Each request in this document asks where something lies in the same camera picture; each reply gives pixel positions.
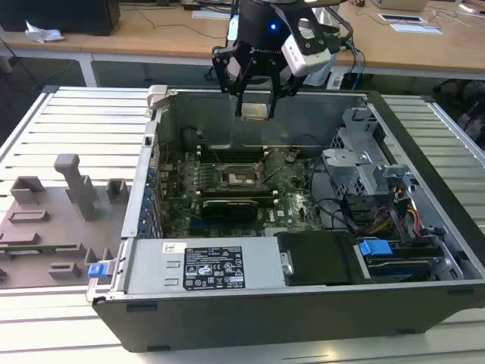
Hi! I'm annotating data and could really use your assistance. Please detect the white paper sheet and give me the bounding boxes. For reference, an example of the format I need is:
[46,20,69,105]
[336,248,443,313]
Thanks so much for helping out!
[390,23,445,36]

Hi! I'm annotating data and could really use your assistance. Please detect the wooden desk with white legs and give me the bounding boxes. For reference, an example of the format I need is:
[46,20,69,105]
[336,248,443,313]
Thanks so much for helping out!
[80,0,485,89]

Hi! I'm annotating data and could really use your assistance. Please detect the silver square CPU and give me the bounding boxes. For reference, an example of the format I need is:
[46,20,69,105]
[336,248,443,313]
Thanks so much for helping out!
[241,101,271,123]

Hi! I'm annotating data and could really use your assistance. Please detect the grey metal bracket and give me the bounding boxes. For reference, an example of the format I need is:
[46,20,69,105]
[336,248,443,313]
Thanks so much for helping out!
[372,164,422,199]

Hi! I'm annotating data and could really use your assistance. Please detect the crumpled white paper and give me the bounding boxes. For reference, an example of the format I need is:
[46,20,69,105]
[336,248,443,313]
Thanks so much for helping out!
[23,20,65,44]

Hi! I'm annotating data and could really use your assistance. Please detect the blue cable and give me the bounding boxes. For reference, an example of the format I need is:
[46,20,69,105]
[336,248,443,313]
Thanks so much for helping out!
[343,39,367,93]

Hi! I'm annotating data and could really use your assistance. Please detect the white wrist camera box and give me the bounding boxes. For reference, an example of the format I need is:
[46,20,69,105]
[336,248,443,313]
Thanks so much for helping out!
[280,17,333,76]

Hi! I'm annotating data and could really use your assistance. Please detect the grey case latch handle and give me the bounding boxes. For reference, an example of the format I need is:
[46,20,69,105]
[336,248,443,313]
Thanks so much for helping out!
[146,84,171,111]

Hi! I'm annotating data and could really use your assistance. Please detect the black graphics card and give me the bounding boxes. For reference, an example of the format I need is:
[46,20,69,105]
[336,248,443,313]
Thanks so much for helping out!
[201,198,259,225]

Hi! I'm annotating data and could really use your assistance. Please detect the black plastic shroud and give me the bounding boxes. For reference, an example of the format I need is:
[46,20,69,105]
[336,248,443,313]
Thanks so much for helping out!
[274,231,375,287]

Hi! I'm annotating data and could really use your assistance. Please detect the silver shroud latch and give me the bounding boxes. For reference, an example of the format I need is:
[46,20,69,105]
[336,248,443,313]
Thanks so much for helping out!
[280,249,296,277]

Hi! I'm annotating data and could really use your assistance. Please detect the silver laptop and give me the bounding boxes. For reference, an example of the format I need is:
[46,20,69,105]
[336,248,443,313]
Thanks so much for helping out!
[370,0,431,13]

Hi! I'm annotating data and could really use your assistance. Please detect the black RAM slots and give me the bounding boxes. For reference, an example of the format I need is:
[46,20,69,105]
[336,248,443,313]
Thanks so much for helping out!
[196,188,280,201]
[198,148,268,162]

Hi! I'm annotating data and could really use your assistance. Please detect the green RAM stick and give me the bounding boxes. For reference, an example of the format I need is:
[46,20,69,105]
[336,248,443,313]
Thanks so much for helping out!
[0,244,79,256]

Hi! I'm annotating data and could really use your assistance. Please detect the black printed label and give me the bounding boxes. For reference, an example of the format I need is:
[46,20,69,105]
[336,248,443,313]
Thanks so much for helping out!
[183,245,246,292]

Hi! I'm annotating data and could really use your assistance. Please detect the black looped cable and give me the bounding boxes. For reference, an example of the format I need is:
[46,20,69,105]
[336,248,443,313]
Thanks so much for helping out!
[308,158,361,233]

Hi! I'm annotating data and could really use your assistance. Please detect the black box on desk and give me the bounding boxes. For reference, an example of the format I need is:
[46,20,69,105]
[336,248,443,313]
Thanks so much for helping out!
[0,0,122,37]

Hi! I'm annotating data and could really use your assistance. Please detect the grey parts rack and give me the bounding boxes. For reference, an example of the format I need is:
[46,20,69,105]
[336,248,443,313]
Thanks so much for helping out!
[0,152,130,292]

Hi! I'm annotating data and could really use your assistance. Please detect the silver metal drive cage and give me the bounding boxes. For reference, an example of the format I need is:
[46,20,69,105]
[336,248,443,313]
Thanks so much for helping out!
[321,107,384,199]

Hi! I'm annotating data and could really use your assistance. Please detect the white tablet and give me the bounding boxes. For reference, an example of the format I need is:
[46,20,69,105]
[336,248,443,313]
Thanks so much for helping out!
[377,12,426,25]

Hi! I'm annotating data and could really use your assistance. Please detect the blue case latch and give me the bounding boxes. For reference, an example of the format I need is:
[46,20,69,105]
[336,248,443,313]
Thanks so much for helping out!
[87,262,106,281]

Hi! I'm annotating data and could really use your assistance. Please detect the black office chair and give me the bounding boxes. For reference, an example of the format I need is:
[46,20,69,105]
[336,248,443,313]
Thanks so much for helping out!
[431,78,485,141]

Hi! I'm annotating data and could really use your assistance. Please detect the small wooden desk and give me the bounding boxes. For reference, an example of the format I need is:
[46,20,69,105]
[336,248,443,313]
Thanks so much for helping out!
[0,29,92,89]

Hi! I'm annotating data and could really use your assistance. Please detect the CPU socket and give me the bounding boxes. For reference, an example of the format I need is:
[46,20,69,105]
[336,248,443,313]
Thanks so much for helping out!
[219,163,266,193]

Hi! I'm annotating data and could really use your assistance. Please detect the green motherboard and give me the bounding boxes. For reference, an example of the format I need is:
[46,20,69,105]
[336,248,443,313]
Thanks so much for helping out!
[158,146,327,239]

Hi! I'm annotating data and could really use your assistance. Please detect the grey power supply unit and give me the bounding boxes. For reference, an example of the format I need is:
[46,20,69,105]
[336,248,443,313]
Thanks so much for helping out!
[126,237,286,295]

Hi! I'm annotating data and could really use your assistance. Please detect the yellow orange wire bundle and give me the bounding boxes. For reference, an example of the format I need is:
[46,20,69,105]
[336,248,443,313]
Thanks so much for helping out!
[373,181,422,237]

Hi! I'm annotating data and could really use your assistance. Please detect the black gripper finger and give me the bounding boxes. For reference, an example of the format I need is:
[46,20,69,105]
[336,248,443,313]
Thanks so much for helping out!
[211,45,253,118]
[268,62,301,121]

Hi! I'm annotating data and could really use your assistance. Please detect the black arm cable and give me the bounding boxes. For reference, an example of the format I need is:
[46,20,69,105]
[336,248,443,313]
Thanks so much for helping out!
[318,14,356,52]

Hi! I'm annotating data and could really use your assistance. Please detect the black open PC case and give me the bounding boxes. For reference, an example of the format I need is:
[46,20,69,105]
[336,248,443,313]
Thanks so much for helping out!
[86,85,485,353]

